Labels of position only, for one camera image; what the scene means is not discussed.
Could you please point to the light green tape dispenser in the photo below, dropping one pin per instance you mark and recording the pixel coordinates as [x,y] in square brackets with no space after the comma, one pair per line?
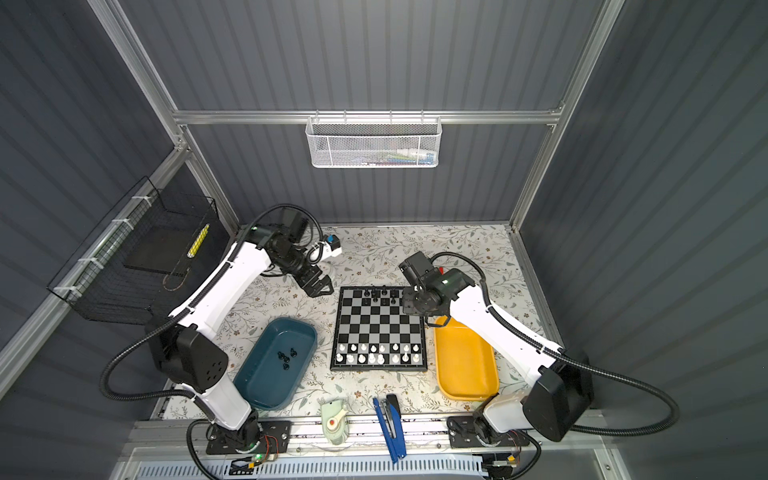
[334,421]

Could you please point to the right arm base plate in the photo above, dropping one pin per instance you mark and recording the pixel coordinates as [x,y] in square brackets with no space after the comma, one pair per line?
[465,431]

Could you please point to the teal plastic tray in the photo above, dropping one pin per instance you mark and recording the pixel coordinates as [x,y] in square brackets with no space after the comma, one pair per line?
[261,380]

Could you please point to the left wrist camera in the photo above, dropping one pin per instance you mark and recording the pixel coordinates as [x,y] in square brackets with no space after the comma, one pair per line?
[328,247]

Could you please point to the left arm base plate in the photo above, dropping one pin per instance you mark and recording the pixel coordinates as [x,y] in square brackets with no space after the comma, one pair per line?
[257,437]

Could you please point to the yellow plastic tray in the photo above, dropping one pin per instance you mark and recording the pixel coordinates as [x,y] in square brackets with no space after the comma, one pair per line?
[465,363]

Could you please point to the black white chess board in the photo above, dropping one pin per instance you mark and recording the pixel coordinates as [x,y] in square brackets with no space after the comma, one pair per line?
[373,332]

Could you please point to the black wire side basket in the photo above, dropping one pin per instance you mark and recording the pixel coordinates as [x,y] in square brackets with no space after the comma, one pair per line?
[137,268]

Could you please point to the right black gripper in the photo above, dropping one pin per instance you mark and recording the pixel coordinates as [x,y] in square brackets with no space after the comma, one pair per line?
[407,302]

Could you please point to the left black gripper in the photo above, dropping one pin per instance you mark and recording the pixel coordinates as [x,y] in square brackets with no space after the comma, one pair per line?
[316,288]

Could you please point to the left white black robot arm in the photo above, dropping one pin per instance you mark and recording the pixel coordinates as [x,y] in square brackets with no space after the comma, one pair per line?
[182,343]

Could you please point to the blue black stapler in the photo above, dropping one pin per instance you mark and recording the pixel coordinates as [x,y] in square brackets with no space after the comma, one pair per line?
[390,420]

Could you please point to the white wire wall basket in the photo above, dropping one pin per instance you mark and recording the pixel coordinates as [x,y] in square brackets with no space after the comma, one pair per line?
[348,145]

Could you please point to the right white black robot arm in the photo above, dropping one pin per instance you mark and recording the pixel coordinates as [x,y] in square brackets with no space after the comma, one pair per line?
[560,381]

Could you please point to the yellow green marker in basket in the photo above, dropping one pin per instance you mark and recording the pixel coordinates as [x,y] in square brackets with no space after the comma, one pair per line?
[198,241]

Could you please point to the black chess pieces in tray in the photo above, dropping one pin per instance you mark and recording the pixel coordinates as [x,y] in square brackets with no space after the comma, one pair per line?
[286,358]

